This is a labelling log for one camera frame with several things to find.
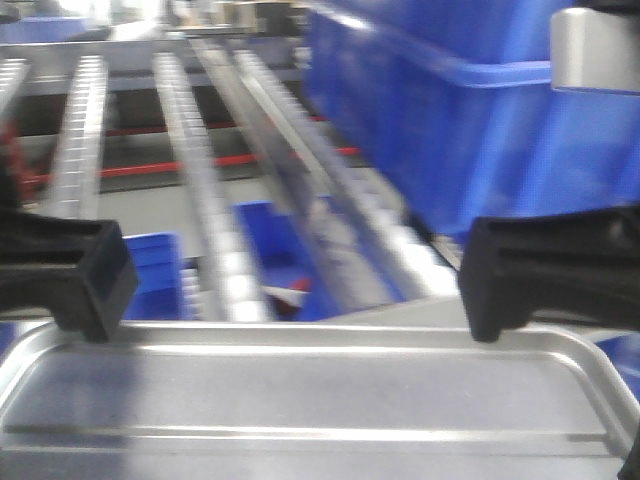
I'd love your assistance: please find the red metal frame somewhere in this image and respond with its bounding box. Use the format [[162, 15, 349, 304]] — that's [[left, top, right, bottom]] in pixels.
[[19, 127, 360, 192]]

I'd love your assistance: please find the large blue plastic crate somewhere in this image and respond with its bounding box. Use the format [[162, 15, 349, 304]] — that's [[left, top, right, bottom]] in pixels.
[[306, 1, 639, 238]]

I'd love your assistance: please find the blue plastic bin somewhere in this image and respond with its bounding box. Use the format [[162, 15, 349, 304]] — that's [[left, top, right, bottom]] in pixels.
[[234, 201, 340, 322]]

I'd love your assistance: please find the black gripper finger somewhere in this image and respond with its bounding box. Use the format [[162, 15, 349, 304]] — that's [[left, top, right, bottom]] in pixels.
[[1, 212, 138, 343], [458, 207, 639, 343]]

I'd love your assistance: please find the steel shelf divider rail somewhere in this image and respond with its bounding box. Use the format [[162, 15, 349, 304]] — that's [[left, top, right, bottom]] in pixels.
[[191, 39, 395, 313]]

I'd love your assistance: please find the silver metal tray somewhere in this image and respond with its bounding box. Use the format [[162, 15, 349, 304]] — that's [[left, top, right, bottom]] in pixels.
[[1, 322, 639, 479]]

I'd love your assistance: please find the white roller track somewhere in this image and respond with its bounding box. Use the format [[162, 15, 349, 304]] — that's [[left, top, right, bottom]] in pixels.
[[152, 52, 275, 324], [45, 55, 109, 219]]

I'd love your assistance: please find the silver robot arm joint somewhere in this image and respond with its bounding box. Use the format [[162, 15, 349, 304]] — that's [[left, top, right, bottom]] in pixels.
[[550, 1, 639, 95]]

